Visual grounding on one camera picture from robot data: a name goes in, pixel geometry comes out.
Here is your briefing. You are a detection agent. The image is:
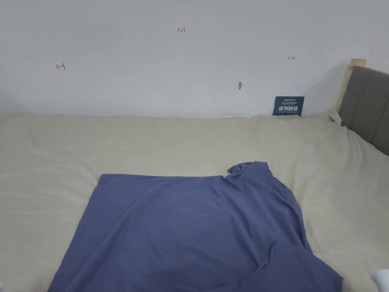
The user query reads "grey padded headboard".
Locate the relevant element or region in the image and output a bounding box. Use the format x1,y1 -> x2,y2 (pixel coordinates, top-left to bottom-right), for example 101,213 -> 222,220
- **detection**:
334,58 -> 389,156

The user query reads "blue shirt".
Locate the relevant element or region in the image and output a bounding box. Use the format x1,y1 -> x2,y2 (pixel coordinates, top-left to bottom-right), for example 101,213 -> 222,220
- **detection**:
47,161 -> 344,292

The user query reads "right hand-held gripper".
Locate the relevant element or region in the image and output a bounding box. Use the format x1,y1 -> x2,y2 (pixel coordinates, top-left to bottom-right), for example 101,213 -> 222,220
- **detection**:
371,268 -> 389,292

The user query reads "bed with beige sheet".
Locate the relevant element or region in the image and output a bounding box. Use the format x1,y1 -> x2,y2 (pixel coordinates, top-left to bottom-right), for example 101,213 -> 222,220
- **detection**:
0,113 -> 389,292

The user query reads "dark sign card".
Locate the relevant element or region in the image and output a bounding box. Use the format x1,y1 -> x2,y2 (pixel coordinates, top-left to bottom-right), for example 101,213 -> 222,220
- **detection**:
272,96 -> 305,117

